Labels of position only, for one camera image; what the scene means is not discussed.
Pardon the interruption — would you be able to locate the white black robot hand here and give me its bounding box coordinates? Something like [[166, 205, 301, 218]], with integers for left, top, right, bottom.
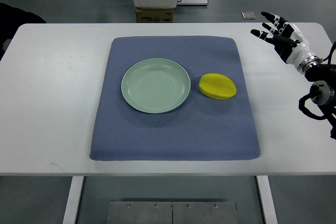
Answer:
[[250, 12, 322, 74]]

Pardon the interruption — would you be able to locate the yellow starfruit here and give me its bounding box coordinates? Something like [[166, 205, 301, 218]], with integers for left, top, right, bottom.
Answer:
[[198, 73, 237, 100]]

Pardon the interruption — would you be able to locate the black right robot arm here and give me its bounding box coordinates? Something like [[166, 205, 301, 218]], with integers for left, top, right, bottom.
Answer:
[[298, 44, 335, 139]]

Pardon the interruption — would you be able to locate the small grey floor plate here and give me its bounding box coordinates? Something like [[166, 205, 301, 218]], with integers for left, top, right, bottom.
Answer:
[[241, 12, 256, 20]]

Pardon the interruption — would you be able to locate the pale green plate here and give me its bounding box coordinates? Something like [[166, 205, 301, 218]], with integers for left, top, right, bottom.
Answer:
[[121, 58, 191, 114]]

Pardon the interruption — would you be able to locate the blue textured mat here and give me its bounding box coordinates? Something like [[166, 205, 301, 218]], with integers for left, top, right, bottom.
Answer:
[[90, 36, 260, 161]]

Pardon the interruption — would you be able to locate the brown cardboard box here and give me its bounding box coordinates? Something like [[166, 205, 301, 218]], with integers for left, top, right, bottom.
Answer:
[[135, 7, 174, 23]]

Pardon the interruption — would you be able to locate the right white table leg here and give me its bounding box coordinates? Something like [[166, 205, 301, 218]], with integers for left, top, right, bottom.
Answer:
[[256, 176, 278, 224]]

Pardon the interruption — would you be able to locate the white table leg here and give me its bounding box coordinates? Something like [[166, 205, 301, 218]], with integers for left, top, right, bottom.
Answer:
[[256, 176, 278, 224], [62, 176, 84, 224]]

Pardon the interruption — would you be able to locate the left white table leg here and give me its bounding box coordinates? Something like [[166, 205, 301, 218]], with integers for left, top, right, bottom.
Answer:
[[62, 176, 84, 224]]

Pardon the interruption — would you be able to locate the dark chair at left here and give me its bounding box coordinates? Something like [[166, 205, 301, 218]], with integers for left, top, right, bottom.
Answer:
[[1, 3, 46, 59]]

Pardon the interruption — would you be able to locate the aluminium rail on floor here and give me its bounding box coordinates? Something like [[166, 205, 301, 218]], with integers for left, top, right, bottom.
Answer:
[[176, 0, 208, 6]]

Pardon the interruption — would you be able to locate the metal base plate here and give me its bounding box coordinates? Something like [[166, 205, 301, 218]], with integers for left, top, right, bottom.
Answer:
[[107, 201, 239, 223]]

